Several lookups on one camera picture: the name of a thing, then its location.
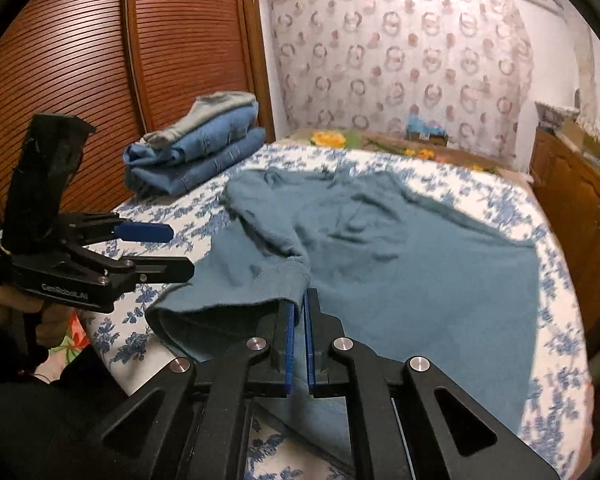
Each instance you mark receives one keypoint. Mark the small cardboard box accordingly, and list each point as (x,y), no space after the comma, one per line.
(425,139)

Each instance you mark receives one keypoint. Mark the brown slatted wardrobe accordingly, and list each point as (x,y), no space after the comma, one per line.
(80,60)

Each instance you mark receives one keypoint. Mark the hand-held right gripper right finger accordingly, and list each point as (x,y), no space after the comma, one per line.
(310,345)

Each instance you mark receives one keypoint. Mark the cream window curtain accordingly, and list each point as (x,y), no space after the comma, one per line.
(587,75)

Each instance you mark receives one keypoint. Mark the patterned storage box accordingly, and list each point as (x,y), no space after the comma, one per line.
(555,115)

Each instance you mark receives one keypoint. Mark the orange floral cloth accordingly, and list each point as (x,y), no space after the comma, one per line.
(75,335)

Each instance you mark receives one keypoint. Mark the blue floral bedspread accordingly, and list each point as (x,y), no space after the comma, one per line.
(555,310)

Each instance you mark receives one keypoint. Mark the light blue bundle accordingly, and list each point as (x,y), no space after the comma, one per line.
(425,124)

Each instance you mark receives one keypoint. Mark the person's left hand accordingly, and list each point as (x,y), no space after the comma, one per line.
(55,325)

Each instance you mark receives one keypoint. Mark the wooden dresser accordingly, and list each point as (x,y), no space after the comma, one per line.
(580,200)

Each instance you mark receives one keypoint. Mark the person's left forearm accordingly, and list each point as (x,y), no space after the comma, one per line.
(10,410)

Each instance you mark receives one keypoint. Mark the open cardboard box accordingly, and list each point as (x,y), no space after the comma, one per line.
(580,137)

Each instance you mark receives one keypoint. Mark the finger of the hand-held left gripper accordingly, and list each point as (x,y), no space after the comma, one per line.
(170,269)
(145,232)

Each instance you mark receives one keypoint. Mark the grey folded garment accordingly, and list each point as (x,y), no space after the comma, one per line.
(200,115)

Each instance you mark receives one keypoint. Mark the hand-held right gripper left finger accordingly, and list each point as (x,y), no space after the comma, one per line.
(290,345)

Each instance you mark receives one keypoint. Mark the teal pants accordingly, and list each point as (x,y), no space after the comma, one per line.
(405,285)

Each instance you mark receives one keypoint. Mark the yellow floral blanket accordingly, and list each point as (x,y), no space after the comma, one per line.
(330,138)

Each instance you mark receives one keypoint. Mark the blue folded denim jeans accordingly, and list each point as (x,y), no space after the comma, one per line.
(205,167)

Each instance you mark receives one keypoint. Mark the patterned lace curtain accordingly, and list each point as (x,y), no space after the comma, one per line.
(405,60)

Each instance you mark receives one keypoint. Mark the light blue folded jeans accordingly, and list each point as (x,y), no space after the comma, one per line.
(205,132)

